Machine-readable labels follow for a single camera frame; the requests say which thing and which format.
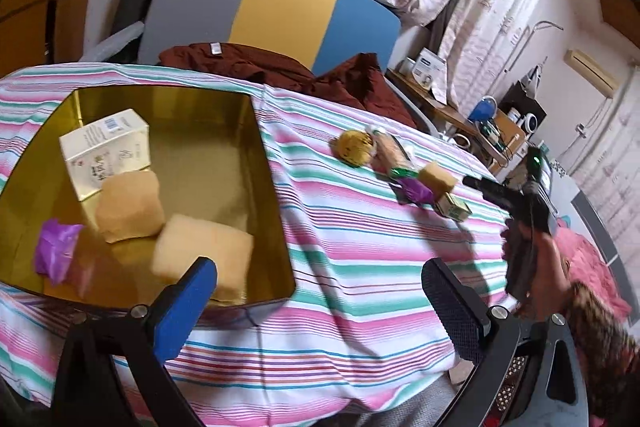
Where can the large tan sponge block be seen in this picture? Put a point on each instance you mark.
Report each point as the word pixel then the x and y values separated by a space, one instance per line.
pixel 184 239

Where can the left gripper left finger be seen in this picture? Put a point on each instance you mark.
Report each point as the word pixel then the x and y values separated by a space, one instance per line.
pixel 87 388

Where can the purple snack packet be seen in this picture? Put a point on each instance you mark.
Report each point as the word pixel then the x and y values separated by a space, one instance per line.
pixel 55 249
pixel 415 191

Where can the person's right hand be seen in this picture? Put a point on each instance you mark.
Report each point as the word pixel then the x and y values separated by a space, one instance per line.
pixel 550 287

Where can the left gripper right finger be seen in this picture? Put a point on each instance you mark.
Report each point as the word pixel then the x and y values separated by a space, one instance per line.
pixel 524 373

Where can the white blue product box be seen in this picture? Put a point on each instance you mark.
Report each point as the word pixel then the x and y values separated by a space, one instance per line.
pixel 430 71

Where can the white cardboard box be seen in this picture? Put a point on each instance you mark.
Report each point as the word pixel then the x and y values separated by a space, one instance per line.
pixel 111 145

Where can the yellow knitted toy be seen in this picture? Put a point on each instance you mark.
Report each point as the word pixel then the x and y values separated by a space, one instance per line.
pixel 355 148

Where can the striped pink green tablecloth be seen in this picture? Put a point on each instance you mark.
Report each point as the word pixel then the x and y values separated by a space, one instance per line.
pixel 358 329

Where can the patterned sleeve forearm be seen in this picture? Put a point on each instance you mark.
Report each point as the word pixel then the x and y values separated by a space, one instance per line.
pixel 610 354

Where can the wooden side shelf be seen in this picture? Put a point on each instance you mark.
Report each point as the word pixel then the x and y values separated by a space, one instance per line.
pixel 436 117

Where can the wall air conditioner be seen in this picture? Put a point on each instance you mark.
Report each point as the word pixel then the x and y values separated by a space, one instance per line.
pixel 591 71

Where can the grey yellow blue chair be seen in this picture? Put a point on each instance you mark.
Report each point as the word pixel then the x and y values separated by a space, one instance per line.
pixel 320 34

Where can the gold metal tin tray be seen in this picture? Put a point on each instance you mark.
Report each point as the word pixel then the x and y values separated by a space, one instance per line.
pixel 207 152

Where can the maroon garment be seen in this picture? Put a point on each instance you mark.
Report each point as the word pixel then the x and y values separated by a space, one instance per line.
pixel 357 82

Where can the small green white box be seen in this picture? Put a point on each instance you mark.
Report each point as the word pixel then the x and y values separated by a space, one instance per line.
pixel 452 207

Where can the cracker packet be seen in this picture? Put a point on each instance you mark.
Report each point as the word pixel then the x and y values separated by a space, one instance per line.
pixel 392 156

